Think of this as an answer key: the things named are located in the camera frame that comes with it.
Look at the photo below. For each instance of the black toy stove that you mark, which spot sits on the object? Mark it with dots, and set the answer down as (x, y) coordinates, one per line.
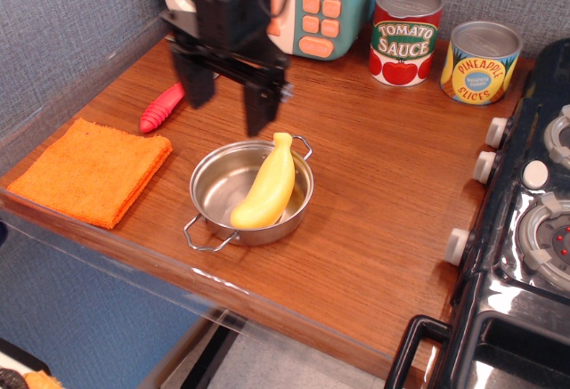
(510, 306)

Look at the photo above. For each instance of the yellow toy banana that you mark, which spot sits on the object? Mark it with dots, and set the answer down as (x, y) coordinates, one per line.
(271, 189)

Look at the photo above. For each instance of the white stove knob lower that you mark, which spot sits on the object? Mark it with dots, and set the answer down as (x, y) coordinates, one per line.
(455, 247)

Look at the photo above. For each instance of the teal toy microwave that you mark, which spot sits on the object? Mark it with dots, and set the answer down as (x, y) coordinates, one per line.
(319, 29)

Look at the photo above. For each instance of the white stove knob middle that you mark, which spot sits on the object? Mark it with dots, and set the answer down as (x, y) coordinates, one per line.
(484, 166)

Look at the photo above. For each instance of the white stove knob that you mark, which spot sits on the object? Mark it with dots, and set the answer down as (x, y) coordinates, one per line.
(455, 247)
(495, 132)
(484, 166)

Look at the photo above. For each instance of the white stove knob upper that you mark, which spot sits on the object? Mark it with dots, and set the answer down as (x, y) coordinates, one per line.
(495, 132)

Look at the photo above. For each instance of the pineapple slices can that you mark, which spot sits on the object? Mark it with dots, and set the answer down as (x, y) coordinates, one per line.
(480, 62)

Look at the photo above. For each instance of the tomato sauce can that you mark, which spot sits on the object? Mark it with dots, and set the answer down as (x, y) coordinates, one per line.
(403, 40)

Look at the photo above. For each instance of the pink handled metal spoon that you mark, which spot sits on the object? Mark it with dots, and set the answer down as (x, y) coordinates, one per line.
(160, 109)

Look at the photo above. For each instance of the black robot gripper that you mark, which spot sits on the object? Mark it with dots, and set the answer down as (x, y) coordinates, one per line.
(229, 37)

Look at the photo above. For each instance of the stainless steel pot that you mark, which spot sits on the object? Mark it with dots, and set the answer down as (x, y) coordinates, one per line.
(222, 180)

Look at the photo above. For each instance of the orange folded cloth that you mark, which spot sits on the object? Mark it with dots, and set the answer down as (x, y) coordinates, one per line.
(93, 173)

